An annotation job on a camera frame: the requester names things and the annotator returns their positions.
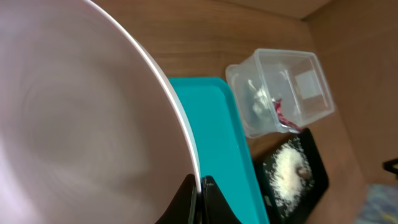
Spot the white rice pile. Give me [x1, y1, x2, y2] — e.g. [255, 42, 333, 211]
[262, 137, 315, 219]

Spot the black plastic tray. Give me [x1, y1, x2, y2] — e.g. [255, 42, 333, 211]
[254, 128, 329, 224]

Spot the white tissue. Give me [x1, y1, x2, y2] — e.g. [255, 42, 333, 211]
[248, 80, 272, 121]

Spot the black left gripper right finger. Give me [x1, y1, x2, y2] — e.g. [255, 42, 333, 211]
[201, 175, 241, 224]

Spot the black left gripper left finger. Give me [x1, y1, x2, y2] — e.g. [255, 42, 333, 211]
[155, 174, 197, 224]

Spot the clear plastic bin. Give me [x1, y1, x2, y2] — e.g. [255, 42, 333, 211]
[225, 49, 335, 138]

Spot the dark food scrap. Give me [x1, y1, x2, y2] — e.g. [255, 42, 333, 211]
[296, 167, 312, 179]

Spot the red foil sauce packet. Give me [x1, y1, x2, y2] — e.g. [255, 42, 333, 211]
[272, 99, 302, 133]

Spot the pink round plate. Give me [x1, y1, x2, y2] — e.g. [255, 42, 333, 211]
[1, 1, 200, 223]

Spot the teal plastic tray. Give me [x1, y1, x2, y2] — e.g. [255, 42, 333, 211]
[170, 77, 269, 224]

